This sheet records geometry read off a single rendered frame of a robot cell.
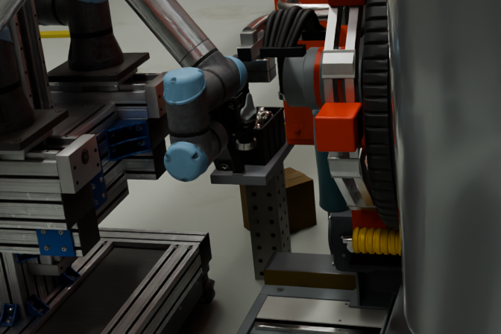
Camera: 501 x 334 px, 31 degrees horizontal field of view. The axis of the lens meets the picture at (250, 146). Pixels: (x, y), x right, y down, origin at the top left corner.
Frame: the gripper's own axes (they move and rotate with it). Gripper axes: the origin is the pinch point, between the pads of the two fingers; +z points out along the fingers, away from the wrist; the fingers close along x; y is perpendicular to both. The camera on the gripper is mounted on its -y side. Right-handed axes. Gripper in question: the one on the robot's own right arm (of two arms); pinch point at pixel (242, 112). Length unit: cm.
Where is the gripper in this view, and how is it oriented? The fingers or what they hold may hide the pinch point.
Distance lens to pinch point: 194.2
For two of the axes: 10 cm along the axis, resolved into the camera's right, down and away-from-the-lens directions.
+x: -9.5, -0.2, 3.1
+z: 3.0, -3.6, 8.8
